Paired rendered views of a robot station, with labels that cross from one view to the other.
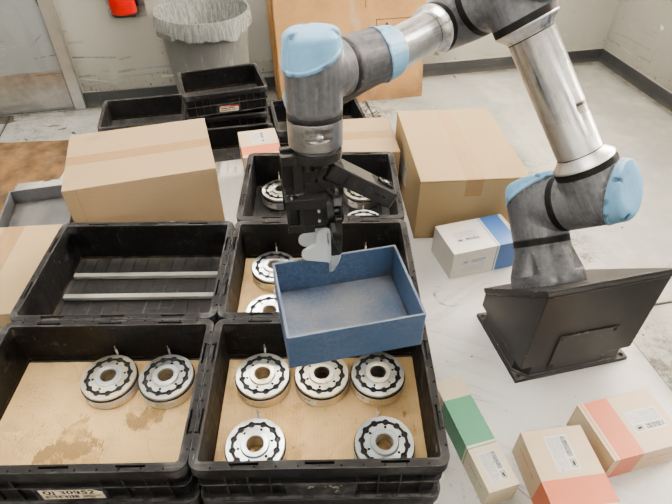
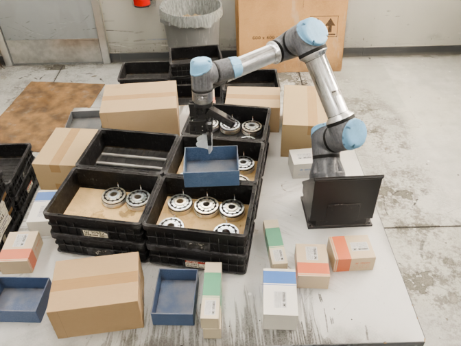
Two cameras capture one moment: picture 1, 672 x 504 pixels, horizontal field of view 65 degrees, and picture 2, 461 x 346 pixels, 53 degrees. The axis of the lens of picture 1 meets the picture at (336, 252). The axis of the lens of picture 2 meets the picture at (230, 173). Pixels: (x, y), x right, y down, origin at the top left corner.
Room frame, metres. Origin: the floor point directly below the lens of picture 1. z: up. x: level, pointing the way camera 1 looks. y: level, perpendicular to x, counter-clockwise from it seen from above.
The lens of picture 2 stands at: (-0.77, -0.35, 2.18)
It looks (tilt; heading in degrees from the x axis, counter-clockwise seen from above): 40 degrees down; 11
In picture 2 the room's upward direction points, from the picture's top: 1 degrees counter-clockwise
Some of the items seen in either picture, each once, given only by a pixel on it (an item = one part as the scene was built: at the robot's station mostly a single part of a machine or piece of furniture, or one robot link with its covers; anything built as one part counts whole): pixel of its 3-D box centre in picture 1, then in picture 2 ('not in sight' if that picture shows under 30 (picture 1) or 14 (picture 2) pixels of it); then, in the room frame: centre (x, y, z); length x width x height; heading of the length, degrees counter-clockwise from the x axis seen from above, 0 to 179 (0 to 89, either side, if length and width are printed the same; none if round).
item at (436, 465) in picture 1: (320, 387); (202, 205); (0.52, 0.03, 0.92); 0.40 x 0.30 x 0.02; 91
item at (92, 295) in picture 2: not in sight; (99, 294); (0.15, 0.33, 0.78); 0.30 x 0.22 x 0.16; 109
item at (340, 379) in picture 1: (321, 374); (206, 204); (0.59, 0.03, 0.86); 0.10 x 0.10 x 0.01
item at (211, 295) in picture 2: not in sight; (211, 294); (0.21, -0.08, 0.79); 0.24 x 0.06 x 0.06; 9
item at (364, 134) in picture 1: (346, 157); (252, 108); (1.48, -0.03, 0.78); 0.30 x 0.22 x 0.16; 96
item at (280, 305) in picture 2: not in sight; (279, 298); (0.27, -0.31, 0.75); 0.20 x 0.12 x 0.09; 8
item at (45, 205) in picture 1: (39, 218); (84, 127); (1.23, 0.88, 0.73); 0.27 x 0.20 x 0.05; 14
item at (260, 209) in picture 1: (321, 202); (228, 130); (1.12, 0.04, 0.87); 0.40 x 0.30 x 0.11; 91
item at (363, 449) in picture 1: (384, 443); (226, 233); (0.45, -0.08, 0.86); 0.10 x 0.10 x 0.01
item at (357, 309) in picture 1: (345, 302); (211, 165); (0.55, -0.01, 1.10); 0.20 x 0.15 x 0.07; 103
